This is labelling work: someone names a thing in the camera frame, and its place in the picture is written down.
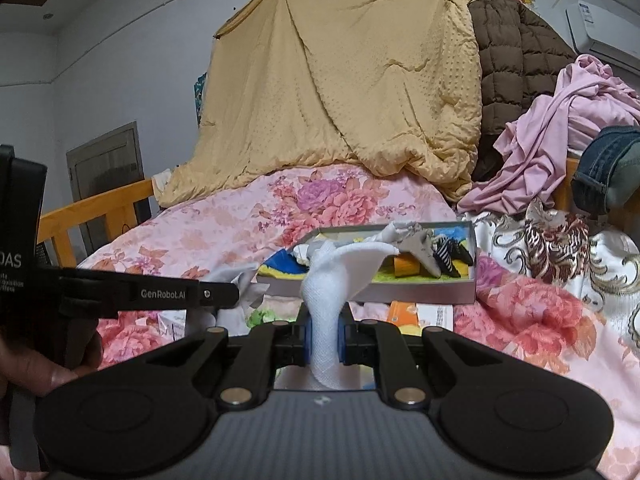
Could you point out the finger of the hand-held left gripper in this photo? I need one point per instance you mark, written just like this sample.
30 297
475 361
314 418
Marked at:
160 292

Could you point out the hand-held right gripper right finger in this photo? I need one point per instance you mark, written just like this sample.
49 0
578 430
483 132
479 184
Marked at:
344 345

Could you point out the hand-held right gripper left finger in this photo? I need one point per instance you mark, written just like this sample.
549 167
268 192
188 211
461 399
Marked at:
305 342

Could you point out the yellow quilted blanket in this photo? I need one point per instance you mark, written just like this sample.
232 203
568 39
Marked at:
325 85

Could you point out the person's left hand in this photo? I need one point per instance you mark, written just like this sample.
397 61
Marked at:
35 372

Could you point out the grey door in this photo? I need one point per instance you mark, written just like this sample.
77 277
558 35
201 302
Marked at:
105 170

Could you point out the blue jeans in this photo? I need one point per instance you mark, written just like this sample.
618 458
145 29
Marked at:
607 170

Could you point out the pale grey sock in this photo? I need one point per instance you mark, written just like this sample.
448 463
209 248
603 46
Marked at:
240 275

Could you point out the taupe sock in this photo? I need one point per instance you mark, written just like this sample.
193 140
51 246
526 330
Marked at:
415 250

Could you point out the green and white packet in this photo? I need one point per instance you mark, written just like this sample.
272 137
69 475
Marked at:
262 320

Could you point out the wooden bed frame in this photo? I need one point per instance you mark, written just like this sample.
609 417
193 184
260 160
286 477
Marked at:
90 212

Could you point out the pink garment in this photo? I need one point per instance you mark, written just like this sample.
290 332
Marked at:
540 130

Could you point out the white air conditioner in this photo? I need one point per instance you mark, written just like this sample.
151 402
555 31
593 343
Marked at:
605 30

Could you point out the brown quilted jacket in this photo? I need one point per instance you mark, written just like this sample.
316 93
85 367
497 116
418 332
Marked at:
520 60

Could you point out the orange and white booklet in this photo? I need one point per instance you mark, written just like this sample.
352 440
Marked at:
415 315

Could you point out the black and white striped sock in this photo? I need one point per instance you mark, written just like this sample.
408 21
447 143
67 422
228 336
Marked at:
450 257

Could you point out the grey box with cartoon lining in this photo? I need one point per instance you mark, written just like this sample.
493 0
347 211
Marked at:
400 292

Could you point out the pink floral bedsheet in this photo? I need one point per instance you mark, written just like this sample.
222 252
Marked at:
210 230

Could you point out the white cloth with gold ornaments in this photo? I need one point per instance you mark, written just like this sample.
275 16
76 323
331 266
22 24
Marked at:
565 245

